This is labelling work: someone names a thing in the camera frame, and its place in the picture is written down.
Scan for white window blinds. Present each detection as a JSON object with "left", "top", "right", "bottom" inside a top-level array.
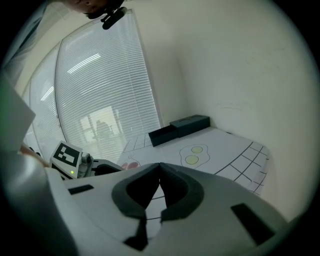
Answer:
[{"left": 29, "top": 9, "right": 163, "bottom": 165}]

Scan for person's left forearm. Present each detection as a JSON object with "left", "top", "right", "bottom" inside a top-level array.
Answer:
[{"left": 19, "top": 146, "right": 51, "bottom": 168}]

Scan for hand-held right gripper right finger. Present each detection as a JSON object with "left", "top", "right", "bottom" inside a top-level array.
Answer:
[{"left": 149, "top": 161, "right": 293, "bottom": 256}]

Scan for white table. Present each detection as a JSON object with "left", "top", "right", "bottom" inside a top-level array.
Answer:
[{"left": 119, "top": 126, "right": 271, "bottom": 241}]

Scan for person's face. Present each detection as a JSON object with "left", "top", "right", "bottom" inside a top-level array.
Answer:
[{"left": 67, "top": 0, "right": 126, "bottom": 20}]

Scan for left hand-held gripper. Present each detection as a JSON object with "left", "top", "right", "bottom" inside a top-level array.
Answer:
[{"left": 49, "top": 140, "right": 125, "bottom": 180}]

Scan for black box drawer tray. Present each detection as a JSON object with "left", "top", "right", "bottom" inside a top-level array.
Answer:
[{"left": 148, "top": 125, "right": 180, "bottom": 148}]

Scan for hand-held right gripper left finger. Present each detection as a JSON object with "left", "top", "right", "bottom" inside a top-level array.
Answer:
[{"left": 45, "top": 162, "right": 161, "bottom": 256}]

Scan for black box sleeve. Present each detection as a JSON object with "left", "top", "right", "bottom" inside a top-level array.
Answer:
[{"left": 169, "top": 114, "right": 211, "bottom": 139}]

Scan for white drawn paper mat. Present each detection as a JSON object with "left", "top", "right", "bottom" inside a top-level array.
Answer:
[{"left": 119, "top": 129, "right": 271, "bottom": 196}]

